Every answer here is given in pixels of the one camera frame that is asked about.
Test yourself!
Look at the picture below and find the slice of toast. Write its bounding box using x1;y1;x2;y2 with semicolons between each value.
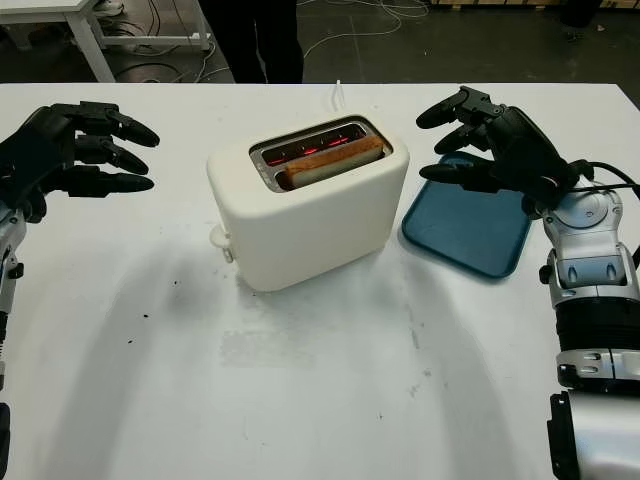
284;132;387;190

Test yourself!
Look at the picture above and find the white floor cable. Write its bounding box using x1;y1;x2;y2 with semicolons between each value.
199;0;431;84

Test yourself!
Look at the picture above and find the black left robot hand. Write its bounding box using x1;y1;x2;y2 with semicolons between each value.
0;101;161;224

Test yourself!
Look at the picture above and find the cream two-slot toaster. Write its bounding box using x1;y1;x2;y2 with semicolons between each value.
206;113;411;294

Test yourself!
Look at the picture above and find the dark coiled floor cable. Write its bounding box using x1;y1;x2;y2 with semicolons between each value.
115;49;216;84

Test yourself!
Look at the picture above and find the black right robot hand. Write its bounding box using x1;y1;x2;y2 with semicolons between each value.
416;85;596;221

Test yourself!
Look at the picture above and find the blue plastic tray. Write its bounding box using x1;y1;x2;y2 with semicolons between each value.
401;152;532;285

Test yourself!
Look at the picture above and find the person in black trousers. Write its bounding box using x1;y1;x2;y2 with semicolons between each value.
224;0;305;85

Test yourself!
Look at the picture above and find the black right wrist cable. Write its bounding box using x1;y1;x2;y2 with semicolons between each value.
567;159;640;194

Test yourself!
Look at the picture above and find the white desk frame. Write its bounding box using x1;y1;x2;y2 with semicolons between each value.
0;0;214;84

